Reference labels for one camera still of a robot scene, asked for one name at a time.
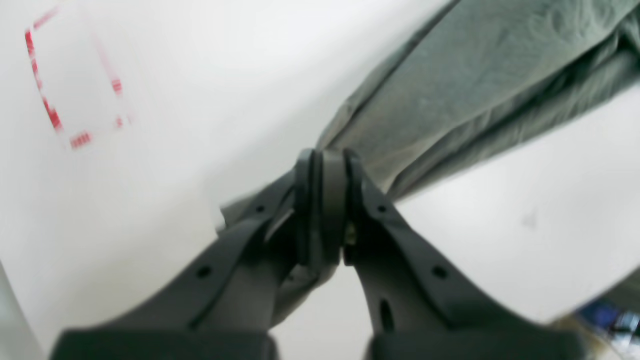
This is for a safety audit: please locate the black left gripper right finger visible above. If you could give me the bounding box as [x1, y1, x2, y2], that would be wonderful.
[320, 151, 587, 360]

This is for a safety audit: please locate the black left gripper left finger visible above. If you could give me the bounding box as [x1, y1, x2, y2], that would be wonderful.
[51, 149, 321, 360]

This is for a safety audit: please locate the dark grey t-shirt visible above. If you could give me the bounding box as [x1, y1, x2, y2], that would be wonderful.
[220, 0, 640, 328]

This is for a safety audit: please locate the red tape rectangle marking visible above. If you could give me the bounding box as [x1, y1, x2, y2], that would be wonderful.
[24, 1, 135, 151]

